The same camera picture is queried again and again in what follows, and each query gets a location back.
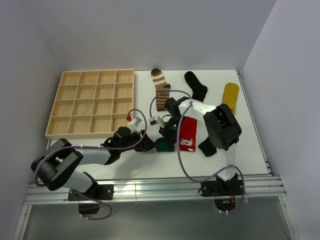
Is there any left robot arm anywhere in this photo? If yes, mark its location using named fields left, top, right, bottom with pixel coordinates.
left=30, top=126, right=156, bottom=200

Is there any dark teal sock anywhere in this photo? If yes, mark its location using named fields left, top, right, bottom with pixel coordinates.
left=155, top=137, right=175, bottom=153

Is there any wooden compartment tray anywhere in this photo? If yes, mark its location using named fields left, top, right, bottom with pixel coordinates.
left=45, top=69, right=135, bottom=140

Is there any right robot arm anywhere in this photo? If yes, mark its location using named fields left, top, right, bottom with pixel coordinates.
left=159, top=97, right=242, bottom=195

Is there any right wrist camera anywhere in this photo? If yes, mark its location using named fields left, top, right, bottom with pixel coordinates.
left=149, top=115, right=164, bottom=127

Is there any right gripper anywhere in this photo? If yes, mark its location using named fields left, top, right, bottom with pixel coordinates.
left=159, top=116, right=187, bottom=150

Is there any red sock with white bear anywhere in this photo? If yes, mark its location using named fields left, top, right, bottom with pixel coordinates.
left=179, top=117, right=197, bottom=152

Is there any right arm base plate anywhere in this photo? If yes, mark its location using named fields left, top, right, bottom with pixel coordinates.
left=198, top=180, right=244, bottom=197

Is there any plain black sock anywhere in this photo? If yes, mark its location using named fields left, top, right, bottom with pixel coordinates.
left=198, top=137, right=217, bottom=157

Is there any black sock with white stripes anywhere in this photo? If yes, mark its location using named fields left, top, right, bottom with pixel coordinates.
left=184, top=71, right=208, bottom=103

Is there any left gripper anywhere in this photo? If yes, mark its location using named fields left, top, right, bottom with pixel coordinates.
left=119, top=129, right=157, bottom=153

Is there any brown striped sock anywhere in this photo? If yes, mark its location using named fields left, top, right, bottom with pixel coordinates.
left=150, top=68, right=171, bottom=112

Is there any aluminium mounting rail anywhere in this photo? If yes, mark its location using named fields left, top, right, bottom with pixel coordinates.
left=23, top=175, right=286, bottom=205

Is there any yellow sock with cartoon face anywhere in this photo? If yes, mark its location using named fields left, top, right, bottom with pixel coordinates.
left=221, top=82, right=240, bottom=116

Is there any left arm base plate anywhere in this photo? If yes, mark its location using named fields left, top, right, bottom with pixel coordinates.
left=67, top=184, right=114, bottom=202

